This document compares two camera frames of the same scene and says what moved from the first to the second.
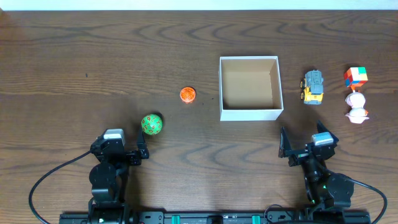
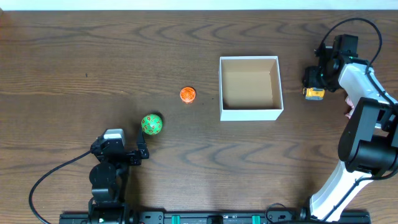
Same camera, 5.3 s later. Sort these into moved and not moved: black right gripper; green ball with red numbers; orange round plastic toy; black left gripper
Moved: black right gripper
Not moved: black left gripper; orange round plastic toy; green ball with red numbers
